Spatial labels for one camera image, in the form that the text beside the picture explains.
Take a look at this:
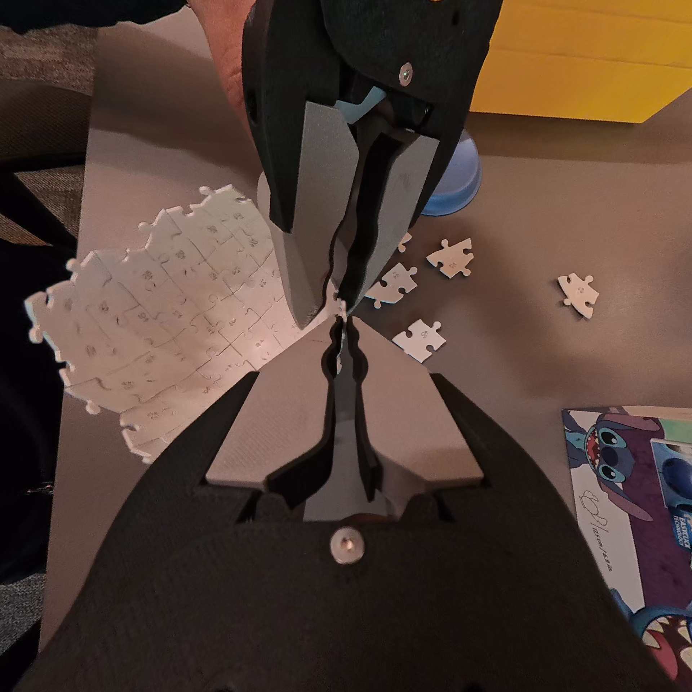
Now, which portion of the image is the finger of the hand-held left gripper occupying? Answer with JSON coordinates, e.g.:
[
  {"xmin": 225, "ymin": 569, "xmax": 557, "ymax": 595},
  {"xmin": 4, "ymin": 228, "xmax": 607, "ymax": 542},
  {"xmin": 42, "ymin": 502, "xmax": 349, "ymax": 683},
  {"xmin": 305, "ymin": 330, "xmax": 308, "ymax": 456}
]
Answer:
[
  {"xmin": 336, "ymin": 130, "xmax": 445, "ymax": 319},
  {"xmin": 280, "ymin": 101, "xmax": 360, "ymax": 331}
]

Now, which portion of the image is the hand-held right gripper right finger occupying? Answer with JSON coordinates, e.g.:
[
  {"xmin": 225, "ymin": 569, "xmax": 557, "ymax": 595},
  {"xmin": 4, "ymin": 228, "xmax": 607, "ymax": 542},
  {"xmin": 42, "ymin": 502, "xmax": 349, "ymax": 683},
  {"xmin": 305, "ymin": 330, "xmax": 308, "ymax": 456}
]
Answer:
[{"xmin": 346, "ymin": 316, "xmax": 484, "ymax": 522}]

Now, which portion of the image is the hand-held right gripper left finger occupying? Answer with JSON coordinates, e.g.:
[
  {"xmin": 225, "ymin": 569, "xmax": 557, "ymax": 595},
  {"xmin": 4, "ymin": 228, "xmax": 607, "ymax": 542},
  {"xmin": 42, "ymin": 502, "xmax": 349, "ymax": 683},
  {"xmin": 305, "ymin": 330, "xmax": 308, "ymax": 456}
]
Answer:
[{"xmin": 205, "ymin": 315, "xmax": 347, "ymax": 510}]

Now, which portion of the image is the partly built puzzle ball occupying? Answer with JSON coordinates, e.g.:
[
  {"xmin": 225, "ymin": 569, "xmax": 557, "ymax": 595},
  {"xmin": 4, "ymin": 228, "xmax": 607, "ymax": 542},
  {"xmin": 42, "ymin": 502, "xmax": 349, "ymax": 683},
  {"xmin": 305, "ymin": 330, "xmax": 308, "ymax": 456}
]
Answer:
[{"xmin": 23, "ymin": 184, "xmax": 347, "ymax": 466}]

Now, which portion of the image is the cartoon printed puzzle box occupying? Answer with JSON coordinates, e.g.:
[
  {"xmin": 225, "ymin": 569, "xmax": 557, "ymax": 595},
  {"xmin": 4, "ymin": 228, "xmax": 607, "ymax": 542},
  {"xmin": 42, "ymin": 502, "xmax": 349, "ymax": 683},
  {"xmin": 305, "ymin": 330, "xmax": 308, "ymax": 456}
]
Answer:
[{"xmin": 561, "ymin": 407, "xmax": 692, "ymax": 682}]

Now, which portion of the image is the person's left hand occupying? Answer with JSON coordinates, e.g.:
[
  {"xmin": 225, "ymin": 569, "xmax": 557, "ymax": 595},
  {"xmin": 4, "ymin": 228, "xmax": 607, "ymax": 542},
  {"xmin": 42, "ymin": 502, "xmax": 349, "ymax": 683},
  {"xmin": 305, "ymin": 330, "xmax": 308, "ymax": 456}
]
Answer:
[{"xmin": 186, "ymin": 0, "xmax": 256, "ymax": 114}]

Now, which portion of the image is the blue plastic bowl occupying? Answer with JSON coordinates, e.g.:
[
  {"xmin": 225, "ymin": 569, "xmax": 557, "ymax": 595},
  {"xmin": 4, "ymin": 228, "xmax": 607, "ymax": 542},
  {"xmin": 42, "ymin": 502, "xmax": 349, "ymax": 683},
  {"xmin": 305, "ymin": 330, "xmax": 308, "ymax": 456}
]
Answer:
[{"xmin": 419, "ymin": 135, "xmax": 483, "ymax": 217}]

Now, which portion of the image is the yellow board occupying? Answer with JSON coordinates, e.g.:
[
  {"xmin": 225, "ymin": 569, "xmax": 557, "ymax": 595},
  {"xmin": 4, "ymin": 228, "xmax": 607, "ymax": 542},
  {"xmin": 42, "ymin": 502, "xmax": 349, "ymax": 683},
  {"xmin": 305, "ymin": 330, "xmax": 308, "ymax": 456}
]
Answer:
[{"xmin": 469, "ymin": 0, "xmax": 692, "ymax": 125}]

